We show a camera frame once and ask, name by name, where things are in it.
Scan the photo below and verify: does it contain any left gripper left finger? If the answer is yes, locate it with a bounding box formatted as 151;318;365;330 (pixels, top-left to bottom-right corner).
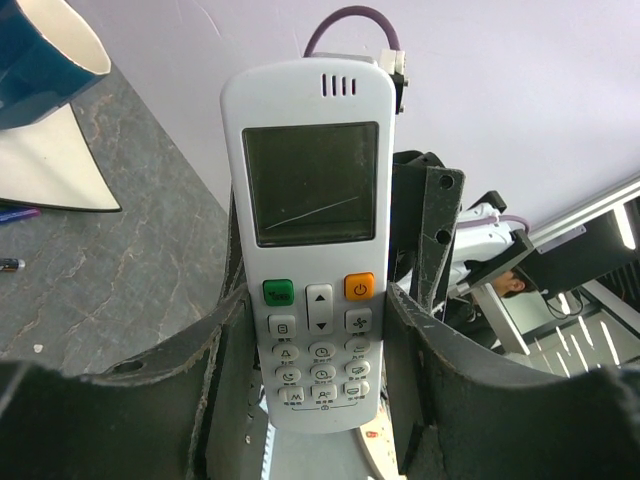
1;288;250;479

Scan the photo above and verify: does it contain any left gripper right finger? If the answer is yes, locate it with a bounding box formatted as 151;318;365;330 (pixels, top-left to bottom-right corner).
384;284;639;479

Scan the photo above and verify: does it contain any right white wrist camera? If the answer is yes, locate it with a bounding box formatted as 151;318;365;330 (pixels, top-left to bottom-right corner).
312;47;410;116

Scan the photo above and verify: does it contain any white square plate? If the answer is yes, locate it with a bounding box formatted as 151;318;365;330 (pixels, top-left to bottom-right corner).
1;105;121;213

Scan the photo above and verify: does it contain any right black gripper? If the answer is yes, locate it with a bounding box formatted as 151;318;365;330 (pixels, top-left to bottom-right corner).
389;150;465;313

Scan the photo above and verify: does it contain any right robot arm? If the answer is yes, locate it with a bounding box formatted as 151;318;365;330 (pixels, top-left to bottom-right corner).
387;150;533;313

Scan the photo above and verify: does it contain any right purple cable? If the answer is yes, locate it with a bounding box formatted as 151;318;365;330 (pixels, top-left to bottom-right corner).
302;5;404;59

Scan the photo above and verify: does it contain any purple battery by plate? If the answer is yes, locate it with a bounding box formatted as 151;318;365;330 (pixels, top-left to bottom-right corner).
0;208;41;225

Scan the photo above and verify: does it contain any person in background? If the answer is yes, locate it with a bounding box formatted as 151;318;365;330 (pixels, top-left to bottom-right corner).
491;267;539;298

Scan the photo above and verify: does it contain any white remote control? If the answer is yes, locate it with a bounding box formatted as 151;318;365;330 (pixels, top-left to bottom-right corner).
220;56;396;434

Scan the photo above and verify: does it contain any dark blue mug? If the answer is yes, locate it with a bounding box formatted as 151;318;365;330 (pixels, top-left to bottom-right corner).
1;0;112;130

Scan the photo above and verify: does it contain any black battery near plate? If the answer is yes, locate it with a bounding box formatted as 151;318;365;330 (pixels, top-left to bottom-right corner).
0;258;25;273

